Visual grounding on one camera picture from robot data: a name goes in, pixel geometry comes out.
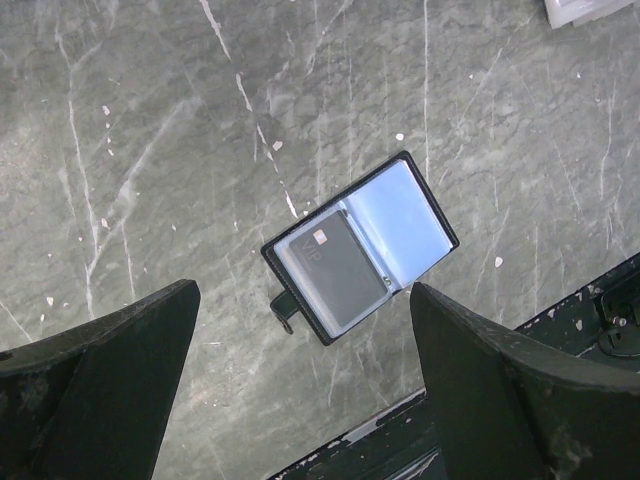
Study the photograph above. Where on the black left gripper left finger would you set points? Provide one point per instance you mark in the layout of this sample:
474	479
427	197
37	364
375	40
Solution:
93	402

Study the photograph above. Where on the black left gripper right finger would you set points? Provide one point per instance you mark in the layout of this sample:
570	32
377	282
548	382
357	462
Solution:
506	406

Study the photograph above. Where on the black leather card holder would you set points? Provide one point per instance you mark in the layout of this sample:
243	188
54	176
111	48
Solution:
398	222

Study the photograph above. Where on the black VIP card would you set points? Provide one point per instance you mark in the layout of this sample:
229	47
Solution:
334	273

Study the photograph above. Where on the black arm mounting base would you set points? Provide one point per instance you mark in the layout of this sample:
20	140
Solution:
599	322

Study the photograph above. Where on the white card tray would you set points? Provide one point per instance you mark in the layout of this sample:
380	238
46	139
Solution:
577	12

